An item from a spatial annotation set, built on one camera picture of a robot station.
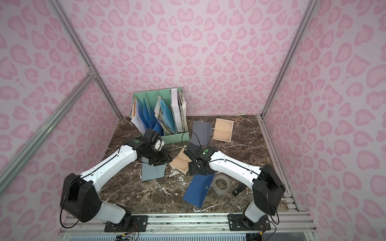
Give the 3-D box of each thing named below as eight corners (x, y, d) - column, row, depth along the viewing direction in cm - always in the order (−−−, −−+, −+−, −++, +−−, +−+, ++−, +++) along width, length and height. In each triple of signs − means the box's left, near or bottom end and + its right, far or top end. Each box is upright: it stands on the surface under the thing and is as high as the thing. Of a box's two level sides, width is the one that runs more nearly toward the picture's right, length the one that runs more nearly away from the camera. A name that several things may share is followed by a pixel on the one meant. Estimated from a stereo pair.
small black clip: (236, 197, 83) (237, 195, 80) (232, 192, 85) (233, 190, 82) (245, 188, 86) (246, 186, 83) (241, 184, 87) (242, 182, 85)
